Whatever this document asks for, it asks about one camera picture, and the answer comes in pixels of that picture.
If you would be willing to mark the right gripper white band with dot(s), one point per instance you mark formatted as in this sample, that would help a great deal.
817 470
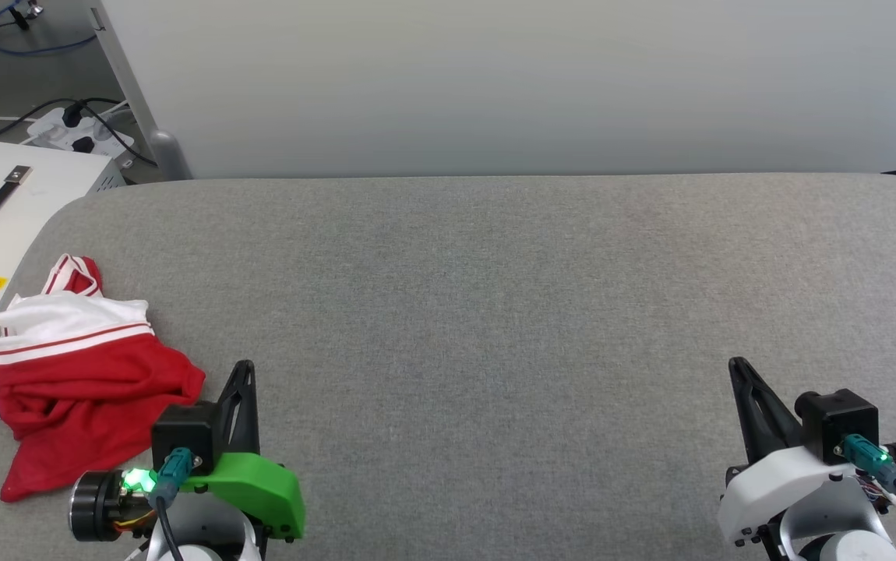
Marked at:
783 491

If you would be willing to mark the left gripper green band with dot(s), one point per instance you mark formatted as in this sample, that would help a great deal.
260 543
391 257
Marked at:
257 487

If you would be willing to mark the red white basketball jersey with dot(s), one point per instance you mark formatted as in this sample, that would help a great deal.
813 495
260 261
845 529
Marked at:
82 382

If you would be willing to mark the white equipment box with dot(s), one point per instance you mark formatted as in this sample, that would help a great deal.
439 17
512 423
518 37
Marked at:
35 195

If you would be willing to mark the white power strip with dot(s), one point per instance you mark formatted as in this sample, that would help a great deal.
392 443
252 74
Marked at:
66 134

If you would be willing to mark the grey partition panel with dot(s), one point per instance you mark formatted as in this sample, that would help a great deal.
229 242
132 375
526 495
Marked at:
495 78

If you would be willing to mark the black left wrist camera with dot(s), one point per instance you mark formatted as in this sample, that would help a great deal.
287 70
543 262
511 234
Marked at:
183 432

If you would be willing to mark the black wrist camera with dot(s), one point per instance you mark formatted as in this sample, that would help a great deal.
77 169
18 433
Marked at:
837 421
183 432

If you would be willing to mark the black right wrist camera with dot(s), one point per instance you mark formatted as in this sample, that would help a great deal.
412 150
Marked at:
837 421

